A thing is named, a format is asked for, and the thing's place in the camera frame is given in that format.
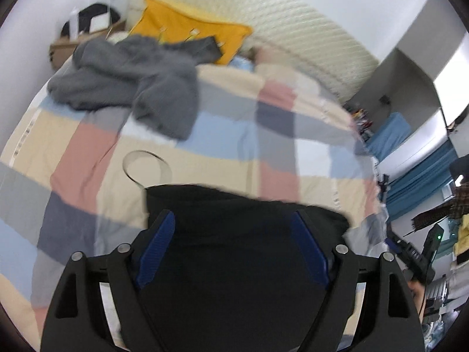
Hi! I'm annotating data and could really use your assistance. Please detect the black puffer jacket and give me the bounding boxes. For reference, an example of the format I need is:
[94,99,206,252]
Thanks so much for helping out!
[139,185,349,351]

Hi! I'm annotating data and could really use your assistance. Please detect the person's right hand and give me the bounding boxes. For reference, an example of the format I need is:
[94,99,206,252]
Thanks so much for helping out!
[407,280,425,310]

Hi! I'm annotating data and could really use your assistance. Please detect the plaid brown scarf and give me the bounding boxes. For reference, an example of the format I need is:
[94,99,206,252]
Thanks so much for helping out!
[412,182,469,231]

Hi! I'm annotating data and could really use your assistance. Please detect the blue curtain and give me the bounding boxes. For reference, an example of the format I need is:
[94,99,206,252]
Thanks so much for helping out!
[386,140,458,222]

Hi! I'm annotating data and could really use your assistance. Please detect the checkered pastel bed quilt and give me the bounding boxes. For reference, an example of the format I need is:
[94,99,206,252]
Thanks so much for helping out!
[1,64,385,351]

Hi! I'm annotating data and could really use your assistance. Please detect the bottles on shelf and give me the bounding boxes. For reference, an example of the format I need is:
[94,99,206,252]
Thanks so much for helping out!
[344,103,374,141]

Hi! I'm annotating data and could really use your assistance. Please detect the grey fleece garment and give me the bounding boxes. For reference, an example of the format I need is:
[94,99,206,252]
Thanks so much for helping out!
[48,35,222,141]

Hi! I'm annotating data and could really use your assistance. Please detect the pink pillow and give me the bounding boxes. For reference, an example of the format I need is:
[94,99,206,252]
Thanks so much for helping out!
[253,45,293,67]

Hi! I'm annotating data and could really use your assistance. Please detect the wooden nightstand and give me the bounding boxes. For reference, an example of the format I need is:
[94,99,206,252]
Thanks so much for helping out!
[48,21,125,71]

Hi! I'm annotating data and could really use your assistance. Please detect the yellow pillow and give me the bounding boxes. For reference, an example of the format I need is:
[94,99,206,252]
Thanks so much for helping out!
[130,0,253,65]

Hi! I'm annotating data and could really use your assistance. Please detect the grey wardrobe cabinet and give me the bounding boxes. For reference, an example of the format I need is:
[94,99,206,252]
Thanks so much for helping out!
[344,0,469,162]

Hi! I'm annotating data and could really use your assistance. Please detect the cream quilted headboard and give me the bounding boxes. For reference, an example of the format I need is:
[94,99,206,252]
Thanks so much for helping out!
[126,0,379,102]

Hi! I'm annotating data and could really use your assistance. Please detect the white bottle on nightstand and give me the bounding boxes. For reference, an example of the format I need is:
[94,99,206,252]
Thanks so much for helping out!
[68,7,79,41]

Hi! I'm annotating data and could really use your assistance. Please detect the black bag on nightstand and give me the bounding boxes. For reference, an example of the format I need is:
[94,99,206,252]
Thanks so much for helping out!
[78,3,121,34]

